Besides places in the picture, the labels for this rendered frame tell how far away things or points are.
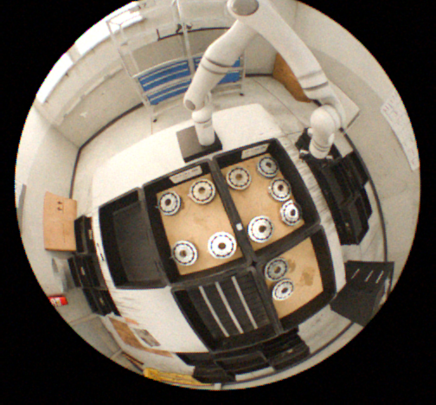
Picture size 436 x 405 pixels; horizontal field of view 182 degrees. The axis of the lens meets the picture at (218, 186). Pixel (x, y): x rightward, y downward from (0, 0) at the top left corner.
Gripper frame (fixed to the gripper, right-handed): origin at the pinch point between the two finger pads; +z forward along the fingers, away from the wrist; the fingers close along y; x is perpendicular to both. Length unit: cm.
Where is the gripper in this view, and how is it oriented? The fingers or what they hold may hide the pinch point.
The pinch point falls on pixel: (313, 163)
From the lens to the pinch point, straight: 63.8
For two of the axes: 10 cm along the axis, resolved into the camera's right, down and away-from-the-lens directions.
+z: 5.0, 2.0, 8.5
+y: 8.2, 2.0, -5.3
